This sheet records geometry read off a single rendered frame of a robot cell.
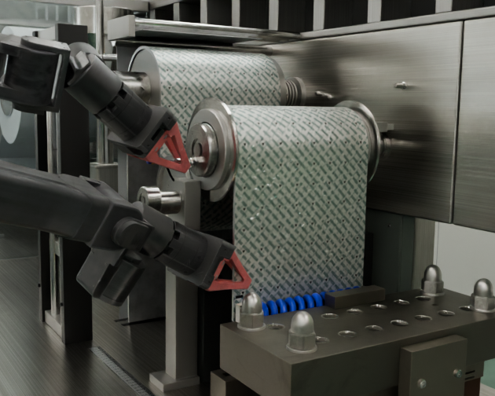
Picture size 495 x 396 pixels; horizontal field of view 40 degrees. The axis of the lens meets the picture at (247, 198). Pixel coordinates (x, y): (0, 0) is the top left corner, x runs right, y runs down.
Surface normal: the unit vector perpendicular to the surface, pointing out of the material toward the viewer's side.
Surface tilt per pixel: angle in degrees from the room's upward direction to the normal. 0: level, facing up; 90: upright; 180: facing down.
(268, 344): 0
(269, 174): 90
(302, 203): 90
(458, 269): 90
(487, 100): 90
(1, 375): 0
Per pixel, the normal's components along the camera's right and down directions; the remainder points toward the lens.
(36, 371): 0.02, -0.99
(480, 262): -0.85, 0.06
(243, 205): 0.53, 0.12
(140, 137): -0.60, -0.57
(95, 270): -0.51, -0.19
